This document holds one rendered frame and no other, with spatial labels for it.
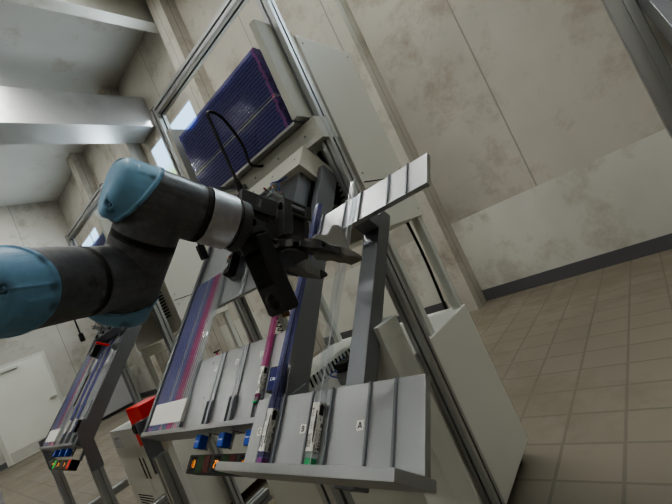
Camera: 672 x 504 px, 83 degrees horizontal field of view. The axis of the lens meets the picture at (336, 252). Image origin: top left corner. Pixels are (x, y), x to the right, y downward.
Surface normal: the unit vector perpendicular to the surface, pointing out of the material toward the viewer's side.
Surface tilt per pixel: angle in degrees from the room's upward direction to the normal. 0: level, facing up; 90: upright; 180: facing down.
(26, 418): 90
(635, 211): 90
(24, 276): 93
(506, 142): 90
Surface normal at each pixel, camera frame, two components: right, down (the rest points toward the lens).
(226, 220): 0.62, 0.13
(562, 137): -0.60, 0.23
